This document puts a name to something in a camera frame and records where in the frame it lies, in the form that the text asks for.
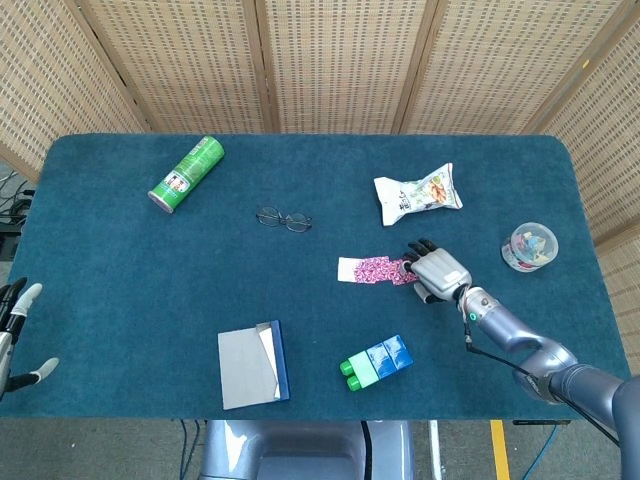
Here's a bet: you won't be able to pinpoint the green cylindrical chip can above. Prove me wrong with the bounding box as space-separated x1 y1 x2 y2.
147 135 226 215

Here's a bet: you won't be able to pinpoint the blue toy building block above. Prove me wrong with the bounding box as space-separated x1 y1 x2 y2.
366 341 400 380
382 333 415 374

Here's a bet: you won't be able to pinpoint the green toy building block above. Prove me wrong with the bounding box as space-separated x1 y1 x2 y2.
339 349 381 393

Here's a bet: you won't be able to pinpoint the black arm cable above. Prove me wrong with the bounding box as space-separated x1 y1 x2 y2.
462 312 624 447

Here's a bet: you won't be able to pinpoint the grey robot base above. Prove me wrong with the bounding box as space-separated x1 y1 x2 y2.
198 419 417 480

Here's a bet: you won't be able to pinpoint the open blue cardboard box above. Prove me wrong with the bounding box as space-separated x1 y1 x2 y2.
217 319 291 411

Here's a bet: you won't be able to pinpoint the black thin-rimmed eyeglasses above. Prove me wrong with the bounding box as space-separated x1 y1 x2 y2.
255 205 314 235

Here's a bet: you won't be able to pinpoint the blue floor cable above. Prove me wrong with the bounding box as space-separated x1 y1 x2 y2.
537 423 558 480
177 419 207 480

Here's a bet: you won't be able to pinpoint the white snack bag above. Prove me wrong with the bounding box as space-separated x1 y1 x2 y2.
373 162 464 227

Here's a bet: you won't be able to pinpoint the blue felt table cover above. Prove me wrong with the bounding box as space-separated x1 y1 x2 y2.
0 132 632 421

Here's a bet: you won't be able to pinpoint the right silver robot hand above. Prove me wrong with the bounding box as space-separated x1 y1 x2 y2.
399 238 473 304

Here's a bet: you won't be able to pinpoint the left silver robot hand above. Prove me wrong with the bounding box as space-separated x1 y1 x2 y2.
0 277 60 396

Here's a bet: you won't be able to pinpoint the woven bamboo folding screen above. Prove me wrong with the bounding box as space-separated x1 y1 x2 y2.
0 0 640 376

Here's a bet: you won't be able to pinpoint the black floor cable bundle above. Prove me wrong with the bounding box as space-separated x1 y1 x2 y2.
0 169 37 262

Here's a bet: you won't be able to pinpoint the clear plastic jar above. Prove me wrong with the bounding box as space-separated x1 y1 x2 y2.
501 222 560 274

